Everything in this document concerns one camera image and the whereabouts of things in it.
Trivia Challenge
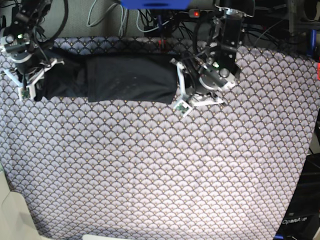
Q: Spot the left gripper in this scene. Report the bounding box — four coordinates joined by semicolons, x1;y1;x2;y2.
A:
181;59;215;100

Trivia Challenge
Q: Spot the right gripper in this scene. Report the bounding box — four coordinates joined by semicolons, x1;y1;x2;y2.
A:
14;64;54;98

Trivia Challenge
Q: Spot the dark navy T-shirt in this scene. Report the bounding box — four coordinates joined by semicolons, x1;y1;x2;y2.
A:
34;47;178;104

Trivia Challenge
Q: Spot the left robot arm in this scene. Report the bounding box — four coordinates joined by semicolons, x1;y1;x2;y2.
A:
176;0;256;103

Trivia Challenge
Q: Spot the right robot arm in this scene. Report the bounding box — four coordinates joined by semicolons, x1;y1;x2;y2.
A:
0;0;69;101

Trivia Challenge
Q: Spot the red table clamp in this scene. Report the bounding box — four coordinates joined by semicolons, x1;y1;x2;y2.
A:
158;37;167;53

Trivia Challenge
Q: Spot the fan-patterned tablecloth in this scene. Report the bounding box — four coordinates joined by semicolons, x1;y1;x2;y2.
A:
0;46;320;240

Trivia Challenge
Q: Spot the red clamp right edge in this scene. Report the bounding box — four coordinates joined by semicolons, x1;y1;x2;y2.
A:
317;62;320;80

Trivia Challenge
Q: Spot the black OpenArm box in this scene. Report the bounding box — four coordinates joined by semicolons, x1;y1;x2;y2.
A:
274;153;320;240

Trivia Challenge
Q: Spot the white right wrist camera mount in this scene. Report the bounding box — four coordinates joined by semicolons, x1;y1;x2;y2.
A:
1;58;65;101

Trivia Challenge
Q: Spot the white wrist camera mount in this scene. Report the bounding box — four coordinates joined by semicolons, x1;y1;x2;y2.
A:
1;58;65;101
169;58;225;118

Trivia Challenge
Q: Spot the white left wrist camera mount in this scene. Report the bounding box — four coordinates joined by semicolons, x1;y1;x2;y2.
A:
169;58;225;118

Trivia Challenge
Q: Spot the black power strip red switch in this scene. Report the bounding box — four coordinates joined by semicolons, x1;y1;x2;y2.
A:
187;9;217;20

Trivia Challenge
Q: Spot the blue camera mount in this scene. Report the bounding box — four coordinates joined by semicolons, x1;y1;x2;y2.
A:
120;0;191;10

